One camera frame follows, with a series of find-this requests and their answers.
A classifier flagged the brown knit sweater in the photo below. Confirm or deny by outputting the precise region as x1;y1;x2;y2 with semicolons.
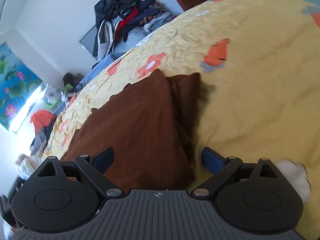
62;70;201;192

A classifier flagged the pile of mixed clothes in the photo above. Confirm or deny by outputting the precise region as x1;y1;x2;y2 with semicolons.
92;0;177;61

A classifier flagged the orange red cloth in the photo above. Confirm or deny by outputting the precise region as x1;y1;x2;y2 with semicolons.
30;109;56;134

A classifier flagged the black and green bag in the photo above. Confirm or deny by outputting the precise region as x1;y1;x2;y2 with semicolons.
63;73;84;93

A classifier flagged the blue quilted blanket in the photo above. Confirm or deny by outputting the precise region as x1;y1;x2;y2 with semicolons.
75;52;124;92

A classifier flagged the yellow floral bed quilt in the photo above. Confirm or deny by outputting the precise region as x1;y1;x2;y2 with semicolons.
45;0;319;239

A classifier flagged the grey framed panel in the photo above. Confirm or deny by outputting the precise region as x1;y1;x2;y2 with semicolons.
79;25;97;55

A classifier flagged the lotus flower wall picture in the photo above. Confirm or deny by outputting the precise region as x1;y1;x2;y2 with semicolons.
1;43;42;132

